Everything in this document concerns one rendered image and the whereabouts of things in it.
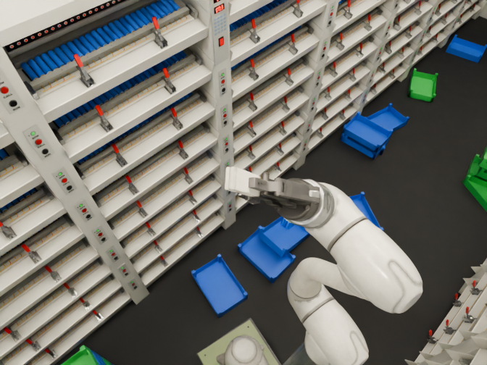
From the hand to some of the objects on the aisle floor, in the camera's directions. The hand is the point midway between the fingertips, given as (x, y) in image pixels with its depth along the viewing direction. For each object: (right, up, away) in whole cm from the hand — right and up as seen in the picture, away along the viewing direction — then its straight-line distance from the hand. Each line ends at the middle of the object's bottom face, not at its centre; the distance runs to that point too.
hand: (243, 182), depth 52 cm
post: (-15, -22, +200) cm, 202 cm away
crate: (+75, -24, +198) cm, 213 cm away
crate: (+26, -34, +186) cm, 191 cm away
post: (-66, -62, +171) cm, 194 cm away
